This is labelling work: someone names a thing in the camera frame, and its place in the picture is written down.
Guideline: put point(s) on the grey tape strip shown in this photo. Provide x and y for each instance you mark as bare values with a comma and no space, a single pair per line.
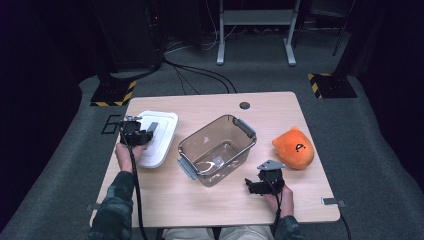
333,201
91,207

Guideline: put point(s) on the black equipment cabinet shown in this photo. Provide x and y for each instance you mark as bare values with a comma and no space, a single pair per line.
130,33

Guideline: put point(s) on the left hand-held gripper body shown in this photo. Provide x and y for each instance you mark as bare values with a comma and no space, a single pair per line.
130,133

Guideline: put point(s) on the person's legs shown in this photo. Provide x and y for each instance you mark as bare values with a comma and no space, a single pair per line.
216,234

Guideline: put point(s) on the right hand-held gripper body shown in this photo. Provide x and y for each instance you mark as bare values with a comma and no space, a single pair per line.
273,181

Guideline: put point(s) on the orange plush toy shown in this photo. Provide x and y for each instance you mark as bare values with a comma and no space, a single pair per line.
293,150

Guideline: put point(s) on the white metal stand frame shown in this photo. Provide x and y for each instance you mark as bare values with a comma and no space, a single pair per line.
256,16

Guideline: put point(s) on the black yellow striped stand base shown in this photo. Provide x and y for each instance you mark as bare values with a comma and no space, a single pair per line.
333,86
111,93

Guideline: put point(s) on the transparent brown storage box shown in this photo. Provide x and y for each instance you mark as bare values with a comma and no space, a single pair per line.
216,156

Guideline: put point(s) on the person's left hand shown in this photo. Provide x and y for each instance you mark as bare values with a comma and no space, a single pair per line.
126,158

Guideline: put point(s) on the person's right hand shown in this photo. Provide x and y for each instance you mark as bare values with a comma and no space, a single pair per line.
283,203

